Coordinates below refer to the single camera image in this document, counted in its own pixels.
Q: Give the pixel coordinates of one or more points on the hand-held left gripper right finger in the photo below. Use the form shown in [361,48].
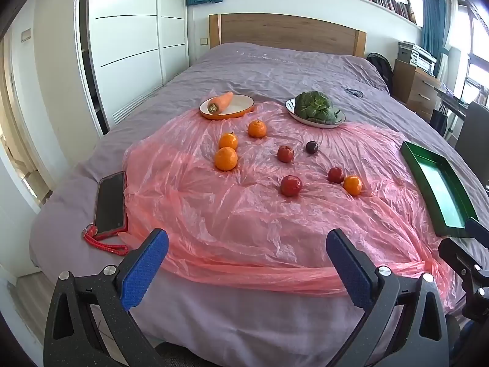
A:
[349,267]

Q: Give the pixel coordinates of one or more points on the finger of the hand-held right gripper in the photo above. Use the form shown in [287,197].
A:
[476,224]
[456,254]

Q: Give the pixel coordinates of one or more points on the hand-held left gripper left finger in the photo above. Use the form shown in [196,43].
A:
[147,267]

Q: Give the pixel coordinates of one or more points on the orange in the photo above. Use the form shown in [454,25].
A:
[257,129]
[352,185]
[226,158]
[228,140]

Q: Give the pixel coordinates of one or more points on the green rectangular tray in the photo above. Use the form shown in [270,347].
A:
[439,176]

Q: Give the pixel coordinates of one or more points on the smartphone in red case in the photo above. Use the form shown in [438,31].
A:
[110,202]

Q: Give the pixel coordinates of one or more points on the red apple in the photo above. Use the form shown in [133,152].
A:
[336,174]
[291,185]
[285,153]

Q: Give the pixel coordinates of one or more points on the dark office chair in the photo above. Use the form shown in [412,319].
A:
[475,130]

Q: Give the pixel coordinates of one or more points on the pink plastic sheet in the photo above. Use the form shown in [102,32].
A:
[229,218]

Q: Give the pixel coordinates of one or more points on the dark purple plum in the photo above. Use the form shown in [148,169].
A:
[312,147]

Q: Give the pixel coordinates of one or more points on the desk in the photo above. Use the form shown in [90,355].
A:
[450,101]

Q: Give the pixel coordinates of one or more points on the wooden dresser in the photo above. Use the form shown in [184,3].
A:
[414,84]

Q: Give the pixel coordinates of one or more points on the green bok choy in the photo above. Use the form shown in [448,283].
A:
[315,105]

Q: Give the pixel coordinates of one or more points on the white round plate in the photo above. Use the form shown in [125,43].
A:
[291,107]

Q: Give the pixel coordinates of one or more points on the grey printer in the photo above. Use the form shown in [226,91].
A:
[414,55]

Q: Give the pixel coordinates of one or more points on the black backpack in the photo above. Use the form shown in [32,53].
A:
[382,70]

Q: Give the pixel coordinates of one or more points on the carrot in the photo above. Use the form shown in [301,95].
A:
[221,102]

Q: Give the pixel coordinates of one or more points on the orange oval dish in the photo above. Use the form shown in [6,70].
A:
[238,105]

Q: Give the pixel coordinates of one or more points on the bed with purple cover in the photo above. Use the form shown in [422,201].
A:
[286,68]

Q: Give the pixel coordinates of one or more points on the white wardrobe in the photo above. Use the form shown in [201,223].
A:
[130,38]

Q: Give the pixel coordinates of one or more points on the wooden headboard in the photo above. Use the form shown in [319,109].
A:
[286,30]

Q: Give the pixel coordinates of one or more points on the wall light switch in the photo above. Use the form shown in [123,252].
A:
[26,36]

